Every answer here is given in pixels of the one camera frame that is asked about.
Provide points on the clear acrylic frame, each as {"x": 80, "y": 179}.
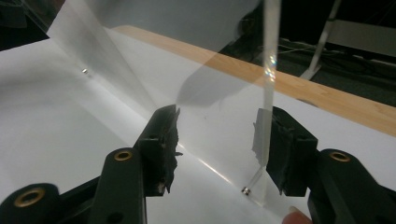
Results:
{"x": 218, "y": 93}

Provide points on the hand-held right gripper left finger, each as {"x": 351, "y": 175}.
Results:
{"x": 158, "y": 149}

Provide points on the white metal desk frame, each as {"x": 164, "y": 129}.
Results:
{"x": 358, "y": 34}

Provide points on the white table mat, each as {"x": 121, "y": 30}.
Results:
{"x": 62, "y": 124}

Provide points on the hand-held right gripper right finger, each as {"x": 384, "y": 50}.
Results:
{"x": 291, "y": 149}

